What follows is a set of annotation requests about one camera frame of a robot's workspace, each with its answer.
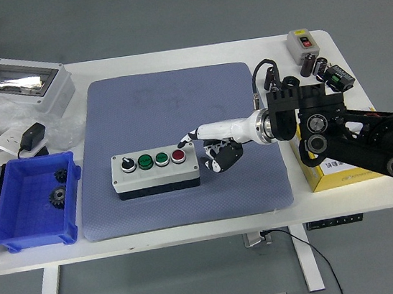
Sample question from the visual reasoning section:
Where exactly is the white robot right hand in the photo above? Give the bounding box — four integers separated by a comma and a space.
174, 114, 267, 179

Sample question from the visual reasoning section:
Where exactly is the grey four-button control box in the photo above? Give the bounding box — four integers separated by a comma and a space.
107, 141, 203, 203

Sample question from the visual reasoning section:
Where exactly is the black cylindrical capacitor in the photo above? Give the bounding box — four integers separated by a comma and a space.
297, 52, 320, 79
311, 56, 331, 81
267, 79, 284, 94
262, 65, 282, 91

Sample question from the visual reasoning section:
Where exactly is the black hexagonal nut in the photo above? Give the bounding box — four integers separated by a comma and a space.
280, 74, 301, 91

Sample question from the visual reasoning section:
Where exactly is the blue-grey table mat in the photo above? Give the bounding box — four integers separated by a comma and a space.
64, 56, 297, 244

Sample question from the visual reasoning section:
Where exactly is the yellow and white cardboard box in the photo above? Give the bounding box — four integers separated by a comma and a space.
285, 104, 392, 196

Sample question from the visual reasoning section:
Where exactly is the black module with green terminal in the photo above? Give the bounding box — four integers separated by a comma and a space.
321, 63, 357, 95

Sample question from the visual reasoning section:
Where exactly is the black table height controller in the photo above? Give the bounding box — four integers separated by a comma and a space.
302, 212, 366, 231

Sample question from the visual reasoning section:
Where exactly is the clear plastic bag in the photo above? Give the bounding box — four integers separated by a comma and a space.
0, 84, 88, 159

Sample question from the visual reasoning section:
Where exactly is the small black gear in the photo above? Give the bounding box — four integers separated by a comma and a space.
53, 166, 70, 185

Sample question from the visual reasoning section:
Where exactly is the large black gear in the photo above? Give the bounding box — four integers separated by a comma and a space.
47, 184, 70, 211

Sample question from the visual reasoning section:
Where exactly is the black power adapter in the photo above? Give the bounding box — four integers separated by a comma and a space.
13, 121, 50, 160

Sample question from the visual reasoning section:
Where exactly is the blue plastic bin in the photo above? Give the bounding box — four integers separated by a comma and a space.
0, 150, 91, 255

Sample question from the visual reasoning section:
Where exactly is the grey two-button switch box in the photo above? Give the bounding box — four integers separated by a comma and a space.
283, 27, 318, 68

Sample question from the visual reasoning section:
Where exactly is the grey under-table bracket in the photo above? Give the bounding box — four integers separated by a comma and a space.
242, 229, 274, 249

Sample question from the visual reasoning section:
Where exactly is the black power cable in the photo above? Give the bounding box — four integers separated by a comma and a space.
262, 221, 346, 294

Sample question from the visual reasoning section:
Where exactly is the grey enclosure with clear lid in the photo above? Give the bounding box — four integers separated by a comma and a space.
0, 49, 79, 121

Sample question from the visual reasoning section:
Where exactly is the white wall socket plate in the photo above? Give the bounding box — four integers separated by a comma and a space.
0, 122, 50, 162

